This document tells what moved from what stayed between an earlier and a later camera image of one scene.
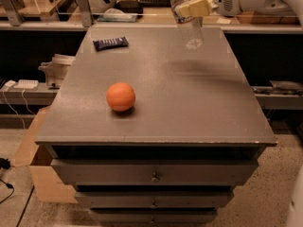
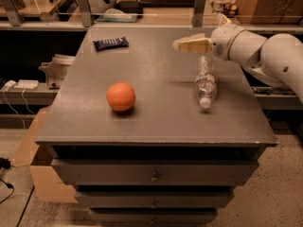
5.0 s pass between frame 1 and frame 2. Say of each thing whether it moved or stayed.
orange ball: stayed
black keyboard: stayed
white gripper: moved
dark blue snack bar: stayed
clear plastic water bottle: moved
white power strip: stayed
